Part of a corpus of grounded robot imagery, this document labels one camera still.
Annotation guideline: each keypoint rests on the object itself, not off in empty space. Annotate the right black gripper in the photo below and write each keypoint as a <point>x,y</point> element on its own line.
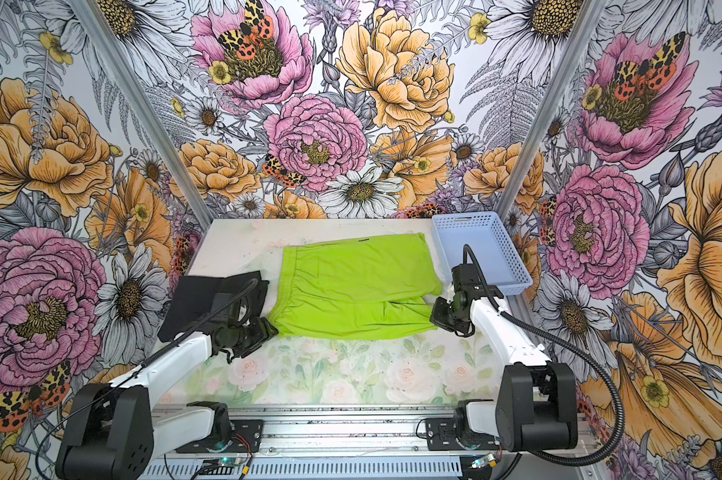
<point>437,317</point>

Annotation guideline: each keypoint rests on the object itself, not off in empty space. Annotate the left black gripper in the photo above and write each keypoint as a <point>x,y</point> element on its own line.
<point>262,335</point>

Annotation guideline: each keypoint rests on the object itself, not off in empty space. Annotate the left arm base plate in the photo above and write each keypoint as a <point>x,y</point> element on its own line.
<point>243,436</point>

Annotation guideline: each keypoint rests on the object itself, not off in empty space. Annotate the right aluminium corner post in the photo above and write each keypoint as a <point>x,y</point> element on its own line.
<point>583,30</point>

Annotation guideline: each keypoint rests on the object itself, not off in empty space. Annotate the lime green towel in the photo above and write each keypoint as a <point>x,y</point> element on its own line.
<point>369,289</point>

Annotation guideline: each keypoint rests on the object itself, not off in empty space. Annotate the aluminium corner post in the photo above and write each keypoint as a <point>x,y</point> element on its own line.
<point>96,26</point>
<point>583,30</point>

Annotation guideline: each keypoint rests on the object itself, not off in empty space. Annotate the white vented cable duct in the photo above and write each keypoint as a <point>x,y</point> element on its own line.
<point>434,467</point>

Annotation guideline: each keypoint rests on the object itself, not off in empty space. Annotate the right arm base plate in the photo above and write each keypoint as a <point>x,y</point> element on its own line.
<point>445,434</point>

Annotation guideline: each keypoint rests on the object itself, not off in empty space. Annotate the aluminium rail frame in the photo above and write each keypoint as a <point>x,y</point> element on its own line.
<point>335,430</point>

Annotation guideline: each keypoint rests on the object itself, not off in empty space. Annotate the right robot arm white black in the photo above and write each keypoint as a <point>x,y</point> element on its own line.
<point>536,407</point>

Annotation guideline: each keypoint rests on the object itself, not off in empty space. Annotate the left aluminium corner post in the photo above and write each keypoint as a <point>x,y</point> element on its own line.
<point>96,26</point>

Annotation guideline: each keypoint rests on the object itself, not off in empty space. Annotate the black garment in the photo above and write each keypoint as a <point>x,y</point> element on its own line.
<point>194,296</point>

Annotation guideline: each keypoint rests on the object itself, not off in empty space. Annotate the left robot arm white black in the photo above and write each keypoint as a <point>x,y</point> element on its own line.
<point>111,433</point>

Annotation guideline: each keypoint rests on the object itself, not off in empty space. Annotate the light blue plastic basket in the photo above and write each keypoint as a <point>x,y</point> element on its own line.
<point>485,233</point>

